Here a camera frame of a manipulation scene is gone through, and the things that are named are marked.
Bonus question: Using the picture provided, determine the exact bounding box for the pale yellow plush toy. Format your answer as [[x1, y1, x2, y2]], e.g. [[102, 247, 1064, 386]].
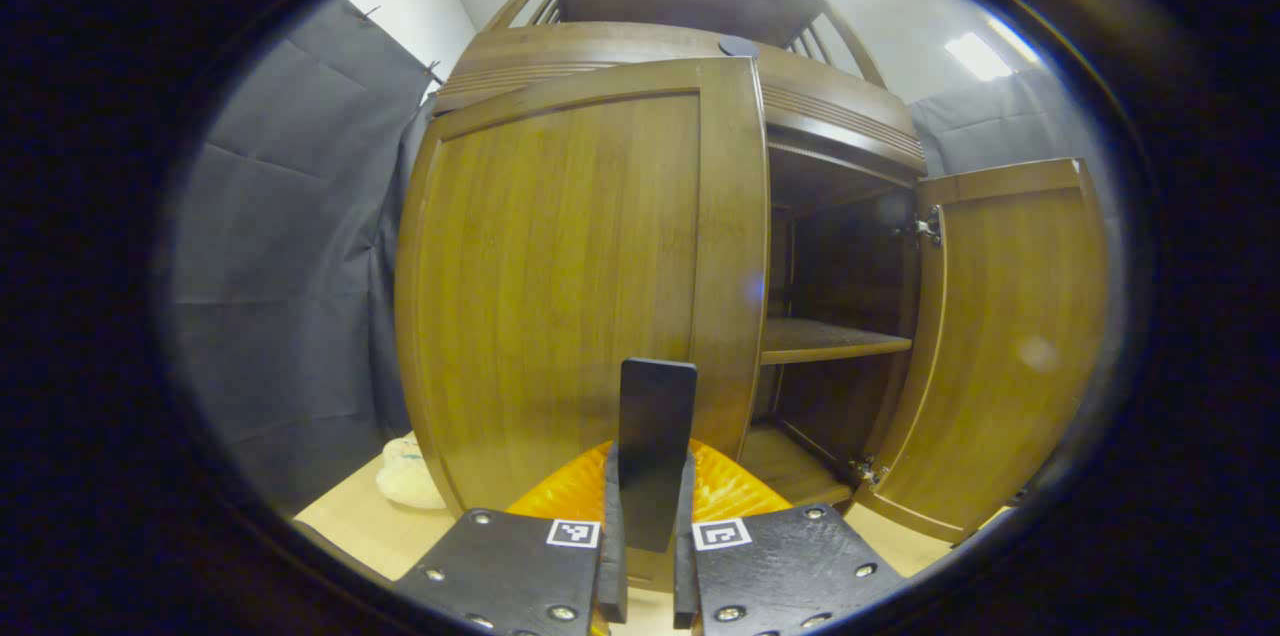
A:
[[375, 433, 446, 510]]

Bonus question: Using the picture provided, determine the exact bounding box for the wooden inner cabinet shelf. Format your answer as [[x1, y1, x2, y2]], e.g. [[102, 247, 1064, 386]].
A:
[[760, 318, 913, 365]]

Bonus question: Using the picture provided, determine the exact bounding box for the black backdrop cloth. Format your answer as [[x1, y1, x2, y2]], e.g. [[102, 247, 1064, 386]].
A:
[[165, 0, 1121, 517]]

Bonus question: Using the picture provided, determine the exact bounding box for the small ceiling light panel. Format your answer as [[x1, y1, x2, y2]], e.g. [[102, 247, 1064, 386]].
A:
[[945, 31, 1013, 82]]

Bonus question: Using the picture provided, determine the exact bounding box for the wooden double-door shoe cabinet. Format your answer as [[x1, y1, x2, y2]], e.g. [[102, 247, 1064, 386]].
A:
[[395, 0, 1111, 597]]

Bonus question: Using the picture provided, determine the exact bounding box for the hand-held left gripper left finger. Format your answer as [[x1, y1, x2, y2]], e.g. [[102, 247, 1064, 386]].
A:
[[395, 441, 629, 636]]

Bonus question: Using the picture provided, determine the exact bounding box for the wooden shoe cabinet door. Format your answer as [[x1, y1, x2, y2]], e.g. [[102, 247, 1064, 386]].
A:
[[855, 158, 1111, 545], [395, 56, 771, 597]]

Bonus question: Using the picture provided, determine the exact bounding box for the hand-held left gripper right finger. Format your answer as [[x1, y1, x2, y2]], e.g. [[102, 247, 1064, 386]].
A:
[[674, 439, 907, 636]]

